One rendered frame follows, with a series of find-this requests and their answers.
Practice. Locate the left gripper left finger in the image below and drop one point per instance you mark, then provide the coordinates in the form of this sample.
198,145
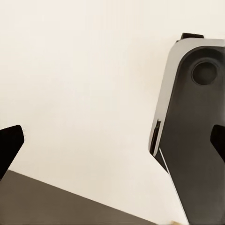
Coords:
11,140

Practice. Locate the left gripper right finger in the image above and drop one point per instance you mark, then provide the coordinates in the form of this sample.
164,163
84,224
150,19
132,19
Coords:
217,139

